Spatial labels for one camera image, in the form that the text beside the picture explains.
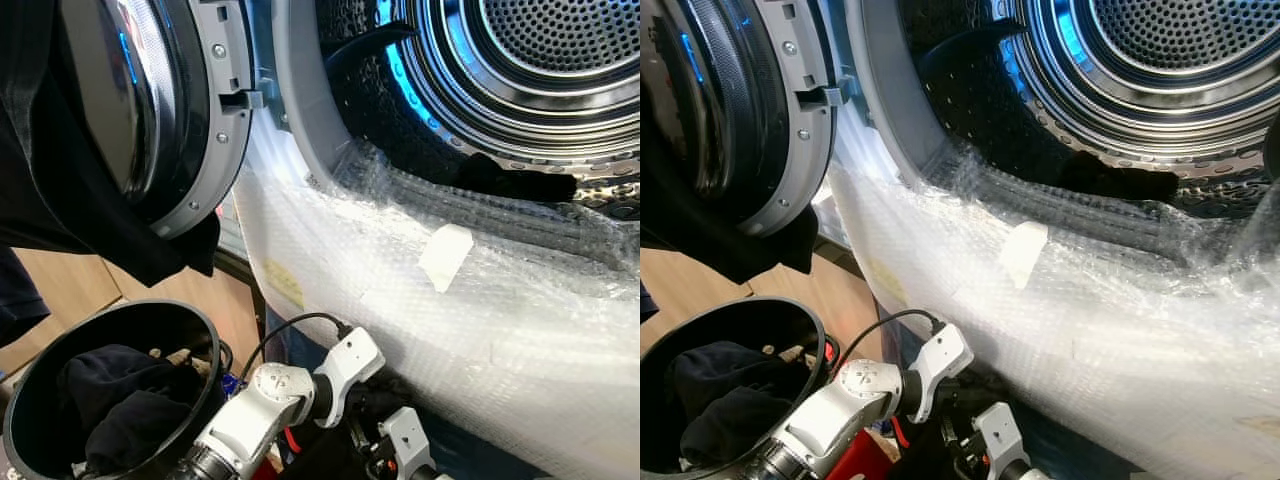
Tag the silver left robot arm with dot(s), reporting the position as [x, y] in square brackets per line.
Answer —
[260, 405]
[850, 400]

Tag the dark navy clothes pile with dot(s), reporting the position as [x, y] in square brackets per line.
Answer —
[120, 400]
[730, 395]

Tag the grey front-loading washing machine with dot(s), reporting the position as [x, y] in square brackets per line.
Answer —
[295, 100]
[880, 100]

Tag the red object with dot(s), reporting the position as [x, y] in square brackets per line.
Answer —
[290, 440]
[865, 455]

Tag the clear bubble wrap sheet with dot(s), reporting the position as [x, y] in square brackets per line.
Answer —
[1120, 350]
[500, 340]

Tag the yellow label sticker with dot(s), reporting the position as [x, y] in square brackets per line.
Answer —
[284, 284]
[886, 280]

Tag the white tape piece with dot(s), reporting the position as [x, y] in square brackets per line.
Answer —
[1024, 255]
[446, 258]

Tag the small black garment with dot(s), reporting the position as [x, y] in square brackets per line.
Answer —
[520, 183]
[1125, 183]

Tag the round black laundry bucket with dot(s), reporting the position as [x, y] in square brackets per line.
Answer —
[30, 400]
[655, 400]

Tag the dark blue cloth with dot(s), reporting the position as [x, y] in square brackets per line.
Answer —
[15, 295]
[646, 300]

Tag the black garment draped over door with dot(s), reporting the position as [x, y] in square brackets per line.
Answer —
[690, 210]
[60, 190]

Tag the perforated steel washer drum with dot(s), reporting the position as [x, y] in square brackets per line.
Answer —
[500, 80]
[1100, 80]

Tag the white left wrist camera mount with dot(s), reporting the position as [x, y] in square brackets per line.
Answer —
[352, 362]
[940, 358]

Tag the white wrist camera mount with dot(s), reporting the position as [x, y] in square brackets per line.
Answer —
[940, 358]
[352, 362]
[405, 435]
[1000, 432]

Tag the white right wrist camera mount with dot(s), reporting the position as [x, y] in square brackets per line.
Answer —
[405, 435]
[1000, 432]

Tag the round washer door grey frame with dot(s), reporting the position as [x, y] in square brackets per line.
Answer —
[215, 90]
[815, 90]

